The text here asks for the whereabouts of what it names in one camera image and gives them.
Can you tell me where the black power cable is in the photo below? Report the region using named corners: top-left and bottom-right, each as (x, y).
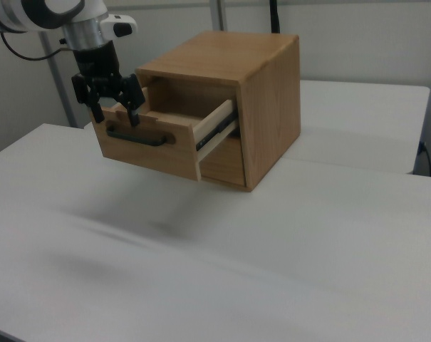
top-left (419, 141), bottom-right (431, 177)

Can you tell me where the wooden drawer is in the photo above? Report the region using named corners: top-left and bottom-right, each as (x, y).
top-left (91, 78), bottom-right (237, 182)

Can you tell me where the dark green drawer handle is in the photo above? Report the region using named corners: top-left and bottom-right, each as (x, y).
top-left (105, 123), bottom-right (177, 147)

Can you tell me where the black metal drawer rail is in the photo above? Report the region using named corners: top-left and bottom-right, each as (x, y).
top-left (195, 110), bottom-right (237, 152)

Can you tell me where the wooden cabinet box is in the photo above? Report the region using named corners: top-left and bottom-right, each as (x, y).
top-left (135, 31), bottom-right (301, 192)

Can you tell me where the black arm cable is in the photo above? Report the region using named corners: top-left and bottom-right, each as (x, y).
top-left (0, 32), bottom-right (73, 61)

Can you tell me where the black hanging cable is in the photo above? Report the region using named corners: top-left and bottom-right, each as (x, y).
top-left (269, 0), bottom-right (281, 33)

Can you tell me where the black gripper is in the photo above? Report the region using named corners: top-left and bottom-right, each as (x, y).
top-left (71, 40), bottom-right (146, 128)

